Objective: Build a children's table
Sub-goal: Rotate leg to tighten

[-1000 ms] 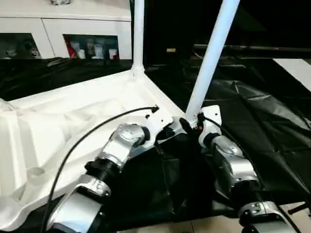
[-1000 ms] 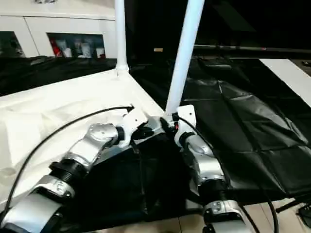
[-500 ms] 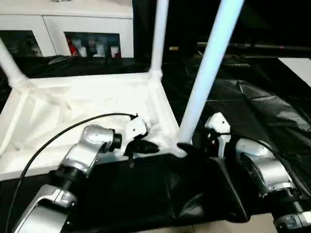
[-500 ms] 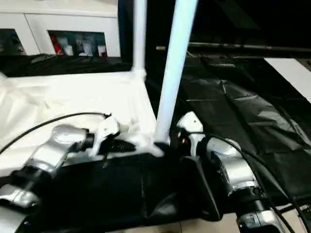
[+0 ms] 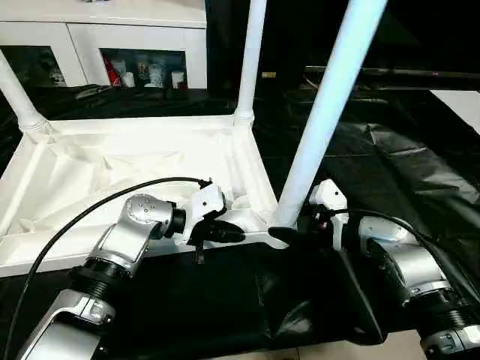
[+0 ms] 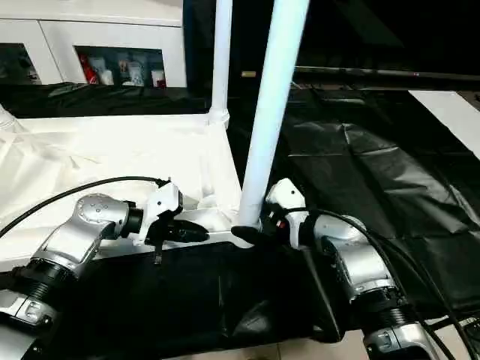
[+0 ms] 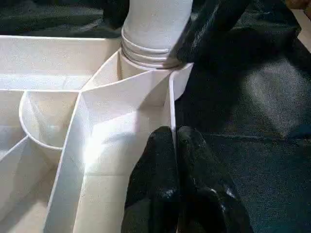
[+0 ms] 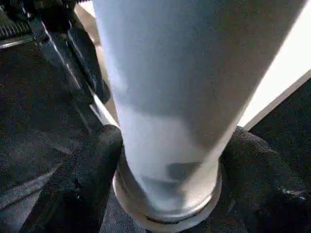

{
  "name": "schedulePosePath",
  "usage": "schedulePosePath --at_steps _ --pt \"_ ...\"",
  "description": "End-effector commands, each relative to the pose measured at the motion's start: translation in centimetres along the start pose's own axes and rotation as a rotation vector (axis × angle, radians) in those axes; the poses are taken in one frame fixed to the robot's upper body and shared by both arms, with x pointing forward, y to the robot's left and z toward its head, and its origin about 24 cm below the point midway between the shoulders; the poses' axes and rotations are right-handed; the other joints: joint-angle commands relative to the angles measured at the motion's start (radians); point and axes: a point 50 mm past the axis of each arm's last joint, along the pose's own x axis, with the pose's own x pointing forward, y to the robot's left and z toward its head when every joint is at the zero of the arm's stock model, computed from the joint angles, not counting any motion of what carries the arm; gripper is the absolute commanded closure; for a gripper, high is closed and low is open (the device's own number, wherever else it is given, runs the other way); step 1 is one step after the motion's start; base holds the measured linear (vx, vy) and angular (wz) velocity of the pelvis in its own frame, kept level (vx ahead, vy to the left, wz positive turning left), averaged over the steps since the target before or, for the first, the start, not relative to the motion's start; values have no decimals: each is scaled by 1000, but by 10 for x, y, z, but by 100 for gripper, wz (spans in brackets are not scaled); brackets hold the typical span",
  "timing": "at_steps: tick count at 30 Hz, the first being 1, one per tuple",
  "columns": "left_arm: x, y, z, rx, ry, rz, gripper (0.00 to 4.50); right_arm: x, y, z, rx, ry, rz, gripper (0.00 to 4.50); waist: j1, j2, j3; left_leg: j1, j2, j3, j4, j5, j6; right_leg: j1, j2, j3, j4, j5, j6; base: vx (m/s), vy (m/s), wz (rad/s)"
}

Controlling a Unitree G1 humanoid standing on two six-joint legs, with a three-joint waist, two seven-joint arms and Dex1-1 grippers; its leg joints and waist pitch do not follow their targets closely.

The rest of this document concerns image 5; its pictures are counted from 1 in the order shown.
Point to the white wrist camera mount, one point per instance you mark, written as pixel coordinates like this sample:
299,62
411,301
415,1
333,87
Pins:
332,202
206,202

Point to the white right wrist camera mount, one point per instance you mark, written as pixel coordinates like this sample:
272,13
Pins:
332,202

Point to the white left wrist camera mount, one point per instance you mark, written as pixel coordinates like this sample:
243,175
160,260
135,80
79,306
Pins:
206,202

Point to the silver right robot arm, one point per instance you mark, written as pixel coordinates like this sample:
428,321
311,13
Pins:
412,262

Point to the long black rod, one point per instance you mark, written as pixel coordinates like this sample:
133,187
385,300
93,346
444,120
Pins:
405,73

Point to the white plastic table top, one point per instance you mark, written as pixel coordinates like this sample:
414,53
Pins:
112,161

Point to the white glass-door cabinet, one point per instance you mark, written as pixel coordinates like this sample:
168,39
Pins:
93,30

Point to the small orange tag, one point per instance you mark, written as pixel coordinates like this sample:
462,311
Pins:
269,75

